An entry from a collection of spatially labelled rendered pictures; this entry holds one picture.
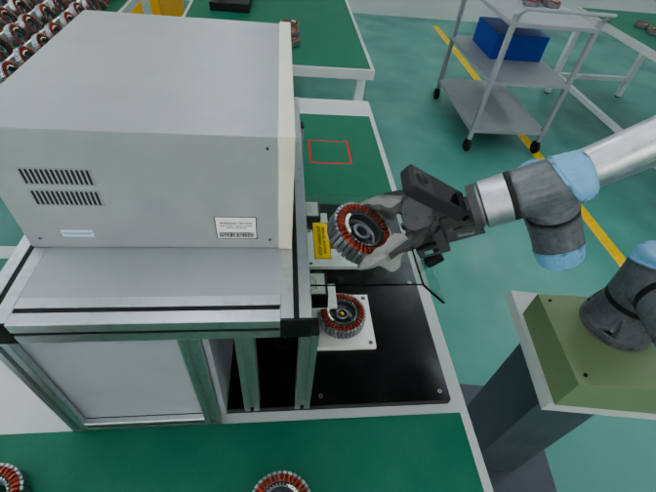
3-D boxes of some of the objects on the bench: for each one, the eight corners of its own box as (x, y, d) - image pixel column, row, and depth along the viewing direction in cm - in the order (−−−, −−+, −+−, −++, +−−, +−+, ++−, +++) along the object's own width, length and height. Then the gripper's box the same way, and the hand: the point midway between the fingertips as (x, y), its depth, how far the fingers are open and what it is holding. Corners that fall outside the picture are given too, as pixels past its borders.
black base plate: (391, 211, 131) (393, 205, 129) (448, 403, 87) (451, 399, 85) (247, 208, 125) (246, 203, 124) (227, 414, 81) (226, 409, 79)
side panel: (223, 409, 82) (201, 321, 59) (221, 424, 80) (198, 340, 57) (78, 415, 78) (-6, 325, 55) (72, 430, 76) (-17, 345, 53)
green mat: (369, 116, 175) (369, 116, 174) (396, 207, 132) (396, 206, 132) (144, 106, 163) (144, 106, 163) (98, 202, 121) (97, 201, 121)
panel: (247, 201, 124) (240, 111, 103) (226, 414, 79) (208, 333, 57) (243, 201, 124) (236, 111, 103) (221, 415, 79) (199, 333, 57)
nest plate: (366, 297, 102) (366, 294, 101) (375, 349, 92) (376, 347, 91) (307, 298, 100) (307, 295, 100) (310, 350, 90) (311, 348, 89)
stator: (356, 298, 100) (358, 289, 98) (369, 336, 93) (372, 327, 90) (313, 304, 98) (314, 294, 95) (323, 344, 90) (324, 335, 88)
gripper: (498, 270, 60) (373, 300, 67) (473, 184, 71) (368, 218, 78) (488, 239, 54) (351, 274, 61) (463, 149, 65) (349, 189, 72)
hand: (355, 233), depth 68 cm, fingers closed on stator, 13 cm apart
